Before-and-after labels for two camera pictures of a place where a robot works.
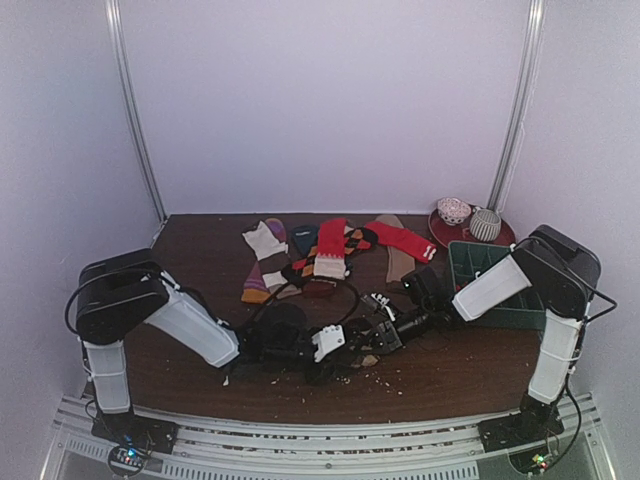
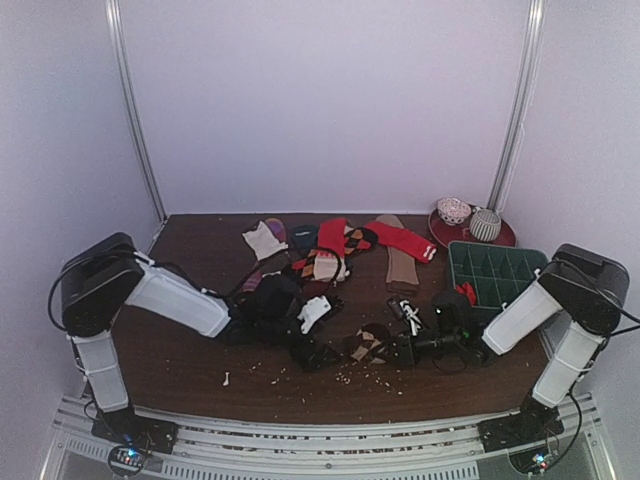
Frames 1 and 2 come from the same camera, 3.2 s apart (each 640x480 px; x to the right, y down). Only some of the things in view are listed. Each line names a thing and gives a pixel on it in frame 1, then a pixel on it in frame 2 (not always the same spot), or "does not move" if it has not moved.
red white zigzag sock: x=330 y=255 does not move
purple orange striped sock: x=255 y=290 does not move
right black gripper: x=391 y=335 -> x=400 y=350
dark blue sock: x=305 y=236 does not move
